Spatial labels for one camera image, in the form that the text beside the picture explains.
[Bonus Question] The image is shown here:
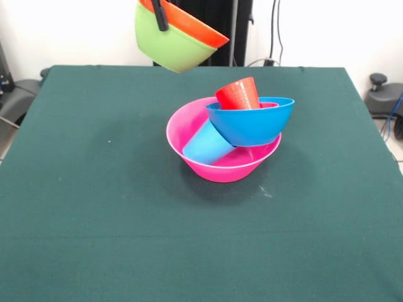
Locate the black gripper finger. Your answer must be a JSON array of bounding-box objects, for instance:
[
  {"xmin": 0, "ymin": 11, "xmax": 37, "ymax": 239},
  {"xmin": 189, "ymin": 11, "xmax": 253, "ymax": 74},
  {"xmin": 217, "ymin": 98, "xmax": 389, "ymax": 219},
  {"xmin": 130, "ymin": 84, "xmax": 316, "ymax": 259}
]
[{"xmin": 151, "ymin": 0, "xmax": 170, "ymax": 32}]

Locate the green bowl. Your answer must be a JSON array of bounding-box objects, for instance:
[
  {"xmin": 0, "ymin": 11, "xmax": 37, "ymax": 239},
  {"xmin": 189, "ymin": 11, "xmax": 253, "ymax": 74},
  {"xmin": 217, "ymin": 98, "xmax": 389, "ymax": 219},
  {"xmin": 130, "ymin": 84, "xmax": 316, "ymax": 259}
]
[{"xmin": 135, "ymin": 1, "xmax": 219, "ymax": 74}]

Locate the large orange bowl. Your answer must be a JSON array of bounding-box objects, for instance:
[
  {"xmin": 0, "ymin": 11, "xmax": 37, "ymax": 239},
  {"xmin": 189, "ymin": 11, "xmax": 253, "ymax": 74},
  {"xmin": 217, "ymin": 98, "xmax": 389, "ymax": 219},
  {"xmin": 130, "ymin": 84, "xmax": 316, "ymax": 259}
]
[{"xmin": 138, "ymin": 0, "xmax": 230, "ymax": 48}]

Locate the red cup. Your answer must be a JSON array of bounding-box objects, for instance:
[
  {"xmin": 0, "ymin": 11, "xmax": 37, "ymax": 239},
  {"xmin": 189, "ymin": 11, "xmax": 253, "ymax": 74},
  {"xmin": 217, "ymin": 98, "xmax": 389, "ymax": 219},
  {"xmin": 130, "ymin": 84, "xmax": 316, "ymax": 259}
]
[{"xmin": 215, "ymin": 77, "xmax": 262, "ymax": 111}]

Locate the blue cup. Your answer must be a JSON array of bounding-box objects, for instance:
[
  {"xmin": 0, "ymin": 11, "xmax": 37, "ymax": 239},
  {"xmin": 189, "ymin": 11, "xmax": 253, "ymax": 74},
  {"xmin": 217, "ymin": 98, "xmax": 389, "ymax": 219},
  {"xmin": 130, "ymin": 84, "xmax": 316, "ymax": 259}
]
[{"xmin": 181, "ymin": 121, "xmax": 237, "ymax": 166}]

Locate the large blue bowl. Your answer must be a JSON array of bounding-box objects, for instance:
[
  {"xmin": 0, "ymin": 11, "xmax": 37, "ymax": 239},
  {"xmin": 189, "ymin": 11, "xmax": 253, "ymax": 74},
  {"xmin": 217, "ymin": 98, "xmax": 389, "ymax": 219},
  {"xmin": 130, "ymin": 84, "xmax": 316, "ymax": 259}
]
[{"xmin": 205, "ymin": 97, "xmax": 296, "ymax": 147}]

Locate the large pink bowl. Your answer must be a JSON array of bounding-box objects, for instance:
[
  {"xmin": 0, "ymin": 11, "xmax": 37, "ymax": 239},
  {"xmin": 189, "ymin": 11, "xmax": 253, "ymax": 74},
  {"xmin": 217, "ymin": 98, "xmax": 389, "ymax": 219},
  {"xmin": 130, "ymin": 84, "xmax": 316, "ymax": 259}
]
[{"xmin": 166, "ymin": 96, "xmax": 282, "ymax": 184}]

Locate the dark green tablecloth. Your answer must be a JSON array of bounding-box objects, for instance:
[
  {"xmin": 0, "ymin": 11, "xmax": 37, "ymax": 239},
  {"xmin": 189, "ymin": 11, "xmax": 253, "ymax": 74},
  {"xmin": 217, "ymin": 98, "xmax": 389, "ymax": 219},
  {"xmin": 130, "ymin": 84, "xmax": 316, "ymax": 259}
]
[{"xmin": 0, "ymin": 65, "xmax": 403, "ymax": 302}]

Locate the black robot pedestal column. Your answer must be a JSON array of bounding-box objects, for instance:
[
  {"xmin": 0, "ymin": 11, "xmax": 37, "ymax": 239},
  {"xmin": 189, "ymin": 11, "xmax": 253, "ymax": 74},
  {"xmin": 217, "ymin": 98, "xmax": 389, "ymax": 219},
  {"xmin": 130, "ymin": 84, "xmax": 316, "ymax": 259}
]
[{"xmin": 152, "ymin": 0, "xmax": 254, "ymax": 67}]

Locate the black hanging cable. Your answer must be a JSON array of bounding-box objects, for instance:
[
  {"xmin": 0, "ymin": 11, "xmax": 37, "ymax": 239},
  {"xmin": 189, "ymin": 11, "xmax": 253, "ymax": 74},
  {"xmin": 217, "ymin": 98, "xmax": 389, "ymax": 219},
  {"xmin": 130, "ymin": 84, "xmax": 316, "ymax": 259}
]
[{"xmin": 263, "ymin": 0, "xmax": 285, "ymax": 67}]

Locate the black pedestal leg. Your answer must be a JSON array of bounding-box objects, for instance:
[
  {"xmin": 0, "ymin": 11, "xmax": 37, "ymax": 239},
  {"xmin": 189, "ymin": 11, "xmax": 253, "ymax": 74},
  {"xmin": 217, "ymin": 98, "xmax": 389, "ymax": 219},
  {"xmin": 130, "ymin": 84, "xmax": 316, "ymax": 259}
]
[
  {"xmin": 0, "ymin": 67, "xmax": 51, "ymax": 126},
  {"xmin": 364, "ymin": 73, "xmax": 403, "ymax": 141}
]

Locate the blue cable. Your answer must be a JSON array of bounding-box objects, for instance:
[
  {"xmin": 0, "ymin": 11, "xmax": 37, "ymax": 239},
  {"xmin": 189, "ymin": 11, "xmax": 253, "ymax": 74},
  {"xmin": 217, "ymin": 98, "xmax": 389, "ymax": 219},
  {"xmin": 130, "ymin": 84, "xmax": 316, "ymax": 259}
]
[{"xmin": 382, "ymin": 92, "xmax": 403, "ymax": 141}]

